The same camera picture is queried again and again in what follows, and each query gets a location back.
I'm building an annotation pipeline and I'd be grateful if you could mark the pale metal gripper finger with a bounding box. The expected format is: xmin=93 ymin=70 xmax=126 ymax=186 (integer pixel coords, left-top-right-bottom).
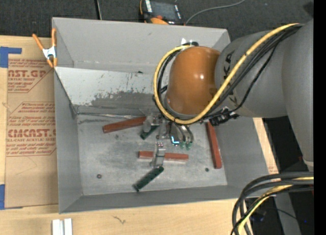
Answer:
xmin=149 ymin=141 xmax=167 ymax=168
xmin=142 ymin=115 xmax=156 ymax=134

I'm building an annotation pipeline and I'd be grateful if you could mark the dark green flat block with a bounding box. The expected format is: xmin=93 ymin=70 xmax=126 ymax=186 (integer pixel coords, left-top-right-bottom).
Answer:
xmin=140 ymin=125 xmax=160 ymax=140
xmin=132 ymin=165 xmax=165 ymax=192

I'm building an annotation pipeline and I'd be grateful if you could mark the grey metal bin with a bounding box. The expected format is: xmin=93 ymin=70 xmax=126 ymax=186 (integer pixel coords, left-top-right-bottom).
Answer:
xmin=51 ymin=17 xmax=271 ymax=215

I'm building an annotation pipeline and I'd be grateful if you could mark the black cylinder on white bracket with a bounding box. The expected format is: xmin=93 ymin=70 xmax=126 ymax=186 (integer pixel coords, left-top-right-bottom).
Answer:
xmin=180 ymin=38 xmax=200 ymax=47

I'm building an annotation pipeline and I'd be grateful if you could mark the red-brown flat block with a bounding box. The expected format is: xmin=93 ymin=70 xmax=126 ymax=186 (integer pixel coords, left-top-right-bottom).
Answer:
xmin=138 ymin=150 xmax=190 ymax=164
xmin=102 ymin=116 xmax=147 ymax=134
xmin=205 ymin=121 xmax=223 ymax=169

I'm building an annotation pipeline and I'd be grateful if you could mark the brown cardboard board, red print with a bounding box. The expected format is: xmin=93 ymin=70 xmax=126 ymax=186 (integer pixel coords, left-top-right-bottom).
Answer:
xmin=0 ymin=35 xmax=60 ymax=210

